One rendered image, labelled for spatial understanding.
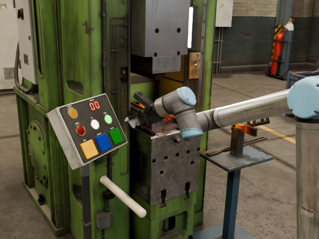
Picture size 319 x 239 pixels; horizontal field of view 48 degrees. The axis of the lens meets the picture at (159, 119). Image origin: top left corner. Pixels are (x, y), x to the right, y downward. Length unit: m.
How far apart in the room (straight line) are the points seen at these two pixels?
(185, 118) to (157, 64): 0.61
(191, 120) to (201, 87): 0.98
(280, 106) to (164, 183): 1.08
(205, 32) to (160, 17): 0.50
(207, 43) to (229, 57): 7.23
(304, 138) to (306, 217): 0.25
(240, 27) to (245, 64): 1.00
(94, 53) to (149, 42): 0.30
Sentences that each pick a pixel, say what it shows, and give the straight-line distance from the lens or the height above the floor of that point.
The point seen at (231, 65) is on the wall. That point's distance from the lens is 9.73.
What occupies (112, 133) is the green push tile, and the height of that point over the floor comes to 1.03.
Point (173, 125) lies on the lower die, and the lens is 2.18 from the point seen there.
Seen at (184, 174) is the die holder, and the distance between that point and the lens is 2.30.
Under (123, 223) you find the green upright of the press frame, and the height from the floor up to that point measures 0.26.
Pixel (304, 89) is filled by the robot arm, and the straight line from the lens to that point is 1.11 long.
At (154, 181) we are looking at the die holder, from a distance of 2.16.
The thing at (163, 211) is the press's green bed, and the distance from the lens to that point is 2.32.
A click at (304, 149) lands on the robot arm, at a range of 1.16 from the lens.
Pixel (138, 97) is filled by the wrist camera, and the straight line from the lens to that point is 1.62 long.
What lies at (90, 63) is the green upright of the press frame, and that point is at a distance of 1.98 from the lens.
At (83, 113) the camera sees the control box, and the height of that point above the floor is 1.15.
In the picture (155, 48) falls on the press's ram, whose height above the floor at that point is 1.41.
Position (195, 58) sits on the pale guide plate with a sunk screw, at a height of 1.32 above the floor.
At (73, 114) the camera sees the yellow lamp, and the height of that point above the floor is 1.16.
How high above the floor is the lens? 1.63
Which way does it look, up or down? 18 degrees down
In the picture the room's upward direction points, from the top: 1 degrees clockwise
